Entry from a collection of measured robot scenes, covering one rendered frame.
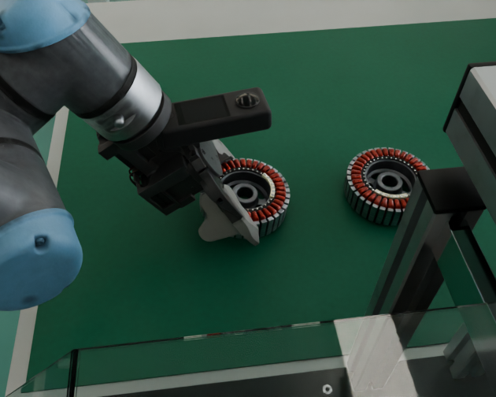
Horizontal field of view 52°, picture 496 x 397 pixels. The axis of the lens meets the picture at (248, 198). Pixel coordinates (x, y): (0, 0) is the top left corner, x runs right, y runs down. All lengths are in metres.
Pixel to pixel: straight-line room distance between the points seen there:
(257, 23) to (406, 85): 0.30
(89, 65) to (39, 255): 0.17
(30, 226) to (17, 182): 0.03
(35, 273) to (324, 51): 0.69
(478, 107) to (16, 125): 0.33
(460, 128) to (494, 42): 0.75
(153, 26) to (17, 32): 0.60
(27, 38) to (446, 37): 0.77
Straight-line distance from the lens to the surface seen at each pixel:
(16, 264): 0.35
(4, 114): 0.45
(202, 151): 0.54
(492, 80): 0.28
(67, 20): 0.44
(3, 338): 1.54
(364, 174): 0.68
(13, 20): 0.43
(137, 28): 1.01
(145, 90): 0.48
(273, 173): 0.65
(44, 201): 0.37
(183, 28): 1.00
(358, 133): 0.78
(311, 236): 0.64
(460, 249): 0.30
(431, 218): 0.30
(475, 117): 0.28
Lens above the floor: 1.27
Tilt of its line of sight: 50 degrees down
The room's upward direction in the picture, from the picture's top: straight up
